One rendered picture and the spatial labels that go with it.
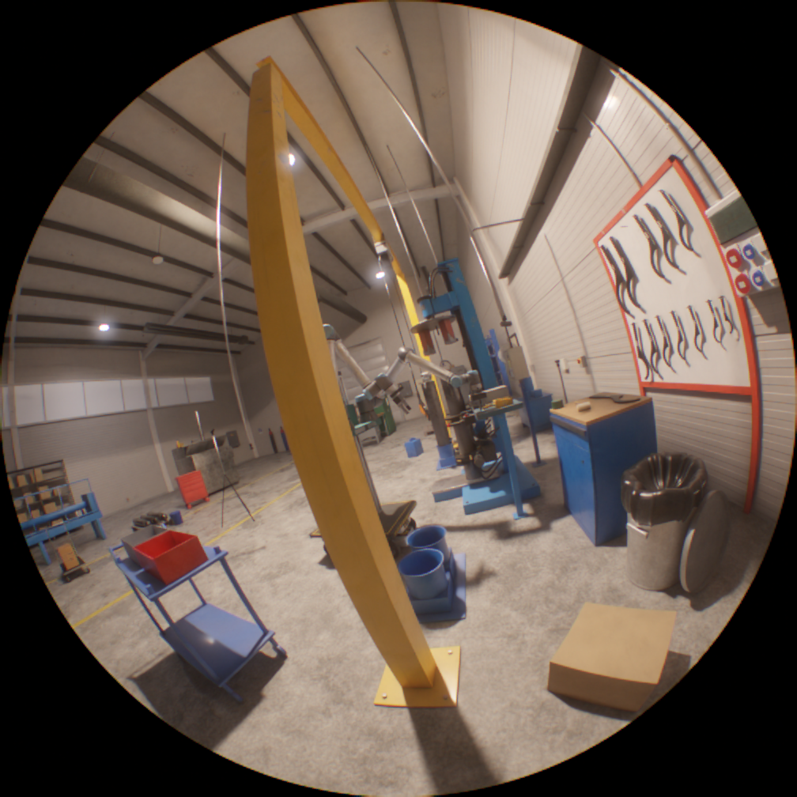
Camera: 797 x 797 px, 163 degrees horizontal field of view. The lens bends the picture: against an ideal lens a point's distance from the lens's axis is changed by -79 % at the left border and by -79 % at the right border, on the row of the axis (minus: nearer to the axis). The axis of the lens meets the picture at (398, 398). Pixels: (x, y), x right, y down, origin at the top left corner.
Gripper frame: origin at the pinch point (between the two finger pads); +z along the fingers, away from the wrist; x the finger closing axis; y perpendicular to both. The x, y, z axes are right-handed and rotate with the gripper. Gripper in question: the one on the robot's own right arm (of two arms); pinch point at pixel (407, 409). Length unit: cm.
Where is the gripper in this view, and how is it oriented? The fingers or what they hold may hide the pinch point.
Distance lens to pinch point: 211.5
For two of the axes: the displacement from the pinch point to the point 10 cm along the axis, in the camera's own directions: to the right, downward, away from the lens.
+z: 6.5, 7.6, 0.3
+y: -7.4, 6.2, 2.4
